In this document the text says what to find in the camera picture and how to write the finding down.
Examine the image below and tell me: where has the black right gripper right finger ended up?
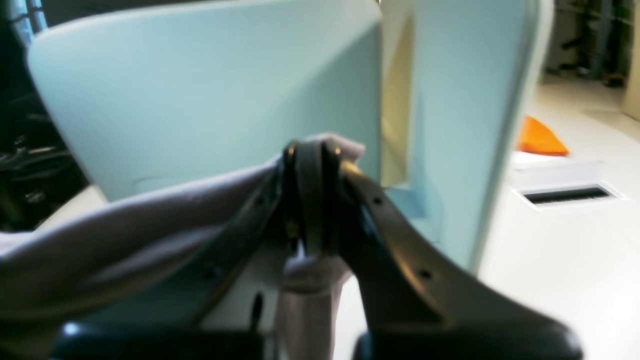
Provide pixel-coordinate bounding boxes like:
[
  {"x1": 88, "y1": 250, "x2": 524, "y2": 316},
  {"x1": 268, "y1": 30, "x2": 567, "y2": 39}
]
[{"x1": 300, "y1": 140, "x2": 583, "y2": 360}]

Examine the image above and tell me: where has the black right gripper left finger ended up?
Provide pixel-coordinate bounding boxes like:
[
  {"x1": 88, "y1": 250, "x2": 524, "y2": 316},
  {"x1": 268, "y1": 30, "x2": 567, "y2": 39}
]
[{"x1": 51, "y1": 142, "x2": 301, "y2": 360}]

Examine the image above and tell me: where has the pink t-shirt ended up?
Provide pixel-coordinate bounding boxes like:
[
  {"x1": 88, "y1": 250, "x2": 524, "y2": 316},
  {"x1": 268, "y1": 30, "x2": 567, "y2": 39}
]
[{"x1": 1, "y1": 155, "x2": 351, "y2": 360}]

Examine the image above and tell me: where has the orange object on floor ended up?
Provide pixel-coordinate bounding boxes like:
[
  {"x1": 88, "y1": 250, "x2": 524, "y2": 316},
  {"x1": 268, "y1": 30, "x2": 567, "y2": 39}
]
[{"x1": 516, "y1": 116, "x2": 570, "y2": 157}]

